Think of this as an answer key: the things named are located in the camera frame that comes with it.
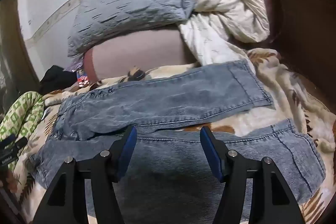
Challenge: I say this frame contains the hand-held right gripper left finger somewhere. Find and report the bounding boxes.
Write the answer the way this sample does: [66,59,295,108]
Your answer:
[31,126,138,224]

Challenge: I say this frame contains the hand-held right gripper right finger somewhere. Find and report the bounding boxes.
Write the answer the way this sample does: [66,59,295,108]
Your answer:
[199,126,306,224]

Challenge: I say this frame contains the blue denim pants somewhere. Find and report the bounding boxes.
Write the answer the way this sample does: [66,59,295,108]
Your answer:
[29,60,326,224]

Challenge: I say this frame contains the green patterned cloth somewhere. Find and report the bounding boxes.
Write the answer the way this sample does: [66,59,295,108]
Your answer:
[0,91,45,172]

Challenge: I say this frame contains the colourful snack packet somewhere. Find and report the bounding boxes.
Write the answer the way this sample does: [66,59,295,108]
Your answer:
[76,69,91,88]

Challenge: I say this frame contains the black cloth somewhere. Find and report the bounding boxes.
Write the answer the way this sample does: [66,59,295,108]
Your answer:
[39,65,79,96]

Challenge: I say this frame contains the leaf print blanket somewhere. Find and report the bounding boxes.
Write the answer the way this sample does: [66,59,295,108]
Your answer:
[8,48,336,224]

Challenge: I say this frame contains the purple patterned cloth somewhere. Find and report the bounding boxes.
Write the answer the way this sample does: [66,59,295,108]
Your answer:
[64,61,85,74]

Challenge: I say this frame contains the pink cushion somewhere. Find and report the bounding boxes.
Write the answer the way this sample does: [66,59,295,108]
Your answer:
[83,28,200,83]

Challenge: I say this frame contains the cream white duvet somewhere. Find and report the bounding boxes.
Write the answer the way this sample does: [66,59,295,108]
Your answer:
[178,0,271,66]

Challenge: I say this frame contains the grey patterned pillow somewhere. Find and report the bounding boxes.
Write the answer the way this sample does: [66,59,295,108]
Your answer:
[67,0,196,58]

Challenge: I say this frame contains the brown bed frame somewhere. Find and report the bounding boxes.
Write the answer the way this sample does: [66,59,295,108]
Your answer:
[236,0,336,119]

